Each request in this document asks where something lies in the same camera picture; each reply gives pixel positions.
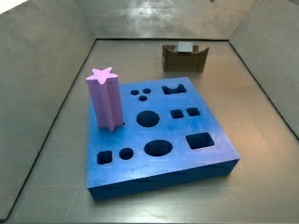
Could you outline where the light blue rectangular block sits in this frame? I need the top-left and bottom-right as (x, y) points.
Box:
(177, 41), (193, 53)

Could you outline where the blue shape-sorting board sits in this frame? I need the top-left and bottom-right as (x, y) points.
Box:
(87, 77), (241, 201)

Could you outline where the black curved fixture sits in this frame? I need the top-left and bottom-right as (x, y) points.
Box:
(163, 45), (210, 72)

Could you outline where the purple star-shaped peg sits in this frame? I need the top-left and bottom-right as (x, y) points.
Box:
(87, 67), (125, 132)

